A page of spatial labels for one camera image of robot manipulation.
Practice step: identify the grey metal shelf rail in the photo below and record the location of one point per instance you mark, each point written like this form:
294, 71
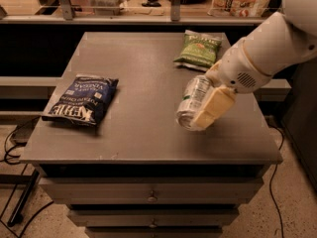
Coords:
132, 12

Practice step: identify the blue Kettle chip bag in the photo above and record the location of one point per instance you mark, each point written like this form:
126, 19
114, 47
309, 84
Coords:
85, 102

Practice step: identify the green Kettle chip bag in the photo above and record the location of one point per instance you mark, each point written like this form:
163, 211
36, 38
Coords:
199, 51

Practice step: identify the black power adapter box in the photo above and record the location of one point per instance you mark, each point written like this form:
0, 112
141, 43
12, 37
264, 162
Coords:
23, 132

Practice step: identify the drawer round knob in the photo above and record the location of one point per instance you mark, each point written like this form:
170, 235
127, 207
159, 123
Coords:
152, 198
153, 224

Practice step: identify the silver green 7up can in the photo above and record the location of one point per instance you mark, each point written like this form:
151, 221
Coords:
191, 101

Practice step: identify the colourful snack package background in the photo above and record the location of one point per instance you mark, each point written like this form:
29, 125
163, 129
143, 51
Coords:
238, 8

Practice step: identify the black metal stand leg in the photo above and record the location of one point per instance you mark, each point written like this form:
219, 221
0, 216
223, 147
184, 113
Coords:
28, 182

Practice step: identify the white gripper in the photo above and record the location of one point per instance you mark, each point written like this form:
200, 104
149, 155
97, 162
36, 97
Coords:
240, 69

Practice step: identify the grey drawer cabinet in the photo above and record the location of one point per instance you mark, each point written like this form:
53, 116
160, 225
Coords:
104, 175

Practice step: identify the top drawer round knob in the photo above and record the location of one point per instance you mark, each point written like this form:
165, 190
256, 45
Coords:
152, 198

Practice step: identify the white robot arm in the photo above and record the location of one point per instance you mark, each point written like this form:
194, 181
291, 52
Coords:
285, 38

